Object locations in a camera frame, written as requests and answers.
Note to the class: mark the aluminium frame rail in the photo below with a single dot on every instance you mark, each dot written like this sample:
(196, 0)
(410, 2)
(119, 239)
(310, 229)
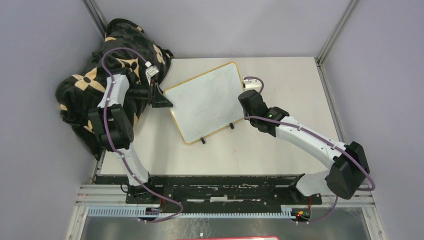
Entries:
(335, 219)

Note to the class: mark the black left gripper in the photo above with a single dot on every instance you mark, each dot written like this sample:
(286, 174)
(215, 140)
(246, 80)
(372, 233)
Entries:
(160, 100)

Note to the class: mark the yellow framed whiteboard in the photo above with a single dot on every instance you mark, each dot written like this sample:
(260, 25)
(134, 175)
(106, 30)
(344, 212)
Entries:
(206, 103)

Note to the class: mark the wire whiteboard stand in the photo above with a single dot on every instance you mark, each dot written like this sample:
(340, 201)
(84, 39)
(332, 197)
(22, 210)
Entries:
(215, 133)

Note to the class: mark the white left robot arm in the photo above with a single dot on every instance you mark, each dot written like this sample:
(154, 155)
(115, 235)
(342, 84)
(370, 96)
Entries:
(114, 131)

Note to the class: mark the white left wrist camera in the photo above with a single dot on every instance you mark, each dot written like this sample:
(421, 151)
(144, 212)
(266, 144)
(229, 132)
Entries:
(151, 70)

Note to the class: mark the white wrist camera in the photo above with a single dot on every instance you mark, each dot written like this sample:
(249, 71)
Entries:
(252, 84)
(151, 70)

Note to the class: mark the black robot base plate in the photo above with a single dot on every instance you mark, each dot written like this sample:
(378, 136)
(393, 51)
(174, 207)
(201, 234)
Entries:
(217, 193)

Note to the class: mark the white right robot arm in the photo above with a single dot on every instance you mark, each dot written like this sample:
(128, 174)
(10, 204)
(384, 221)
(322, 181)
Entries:
(346, 164)

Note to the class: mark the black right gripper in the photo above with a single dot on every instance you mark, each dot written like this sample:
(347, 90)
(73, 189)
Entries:
(245, 113)

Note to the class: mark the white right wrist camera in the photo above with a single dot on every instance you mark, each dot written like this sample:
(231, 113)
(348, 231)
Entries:
(252, 84)

